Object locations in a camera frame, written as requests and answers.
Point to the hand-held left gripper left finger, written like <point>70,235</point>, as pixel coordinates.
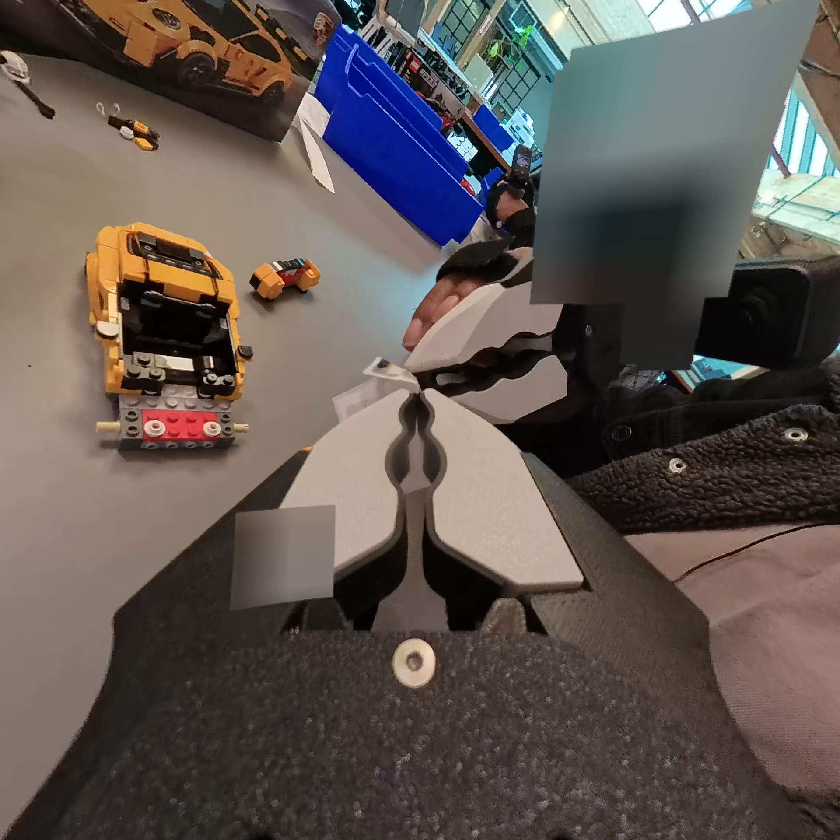
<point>354,472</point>

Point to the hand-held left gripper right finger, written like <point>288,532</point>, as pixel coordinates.
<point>499,518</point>

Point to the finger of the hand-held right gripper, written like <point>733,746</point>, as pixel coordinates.
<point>472,321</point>
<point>525,390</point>

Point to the lego sticker sheet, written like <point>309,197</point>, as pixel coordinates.
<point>367,397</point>

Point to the yellow lego car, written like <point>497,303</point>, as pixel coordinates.
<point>170,328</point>

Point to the black orange lego bumper assembly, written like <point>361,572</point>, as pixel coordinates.
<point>282,279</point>

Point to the dark lego set box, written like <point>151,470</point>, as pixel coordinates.
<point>197,52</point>

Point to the small black orange lego assembly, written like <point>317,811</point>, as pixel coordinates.
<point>131,128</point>

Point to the person's right hand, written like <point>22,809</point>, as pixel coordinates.
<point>439,302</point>

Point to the blue plastic bin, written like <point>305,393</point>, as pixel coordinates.
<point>394,151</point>
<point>492,128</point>

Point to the white paper scrap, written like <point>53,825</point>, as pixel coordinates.
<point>318,151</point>

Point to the beige shirt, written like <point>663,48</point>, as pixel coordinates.
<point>774,623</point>

